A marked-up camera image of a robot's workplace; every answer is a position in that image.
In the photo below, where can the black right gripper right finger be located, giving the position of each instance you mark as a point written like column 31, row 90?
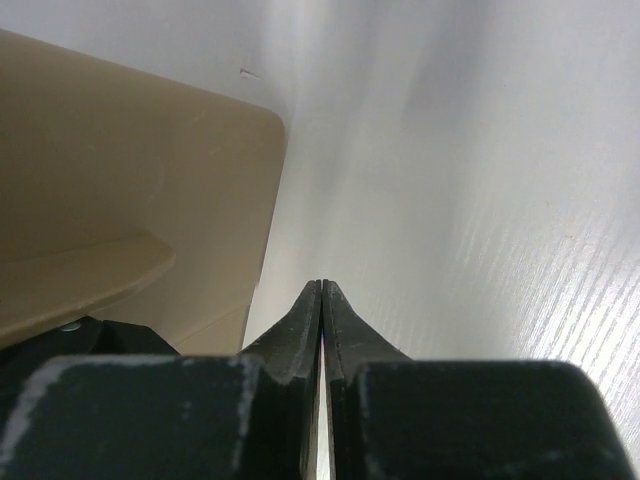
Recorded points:
column 392, row 417

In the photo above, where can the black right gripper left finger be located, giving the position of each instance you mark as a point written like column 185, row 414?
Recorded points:
column 252, row 415

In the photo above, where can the tan plastic toolbox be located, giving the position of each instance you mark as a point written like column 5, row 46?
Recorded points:
column 130, row 197

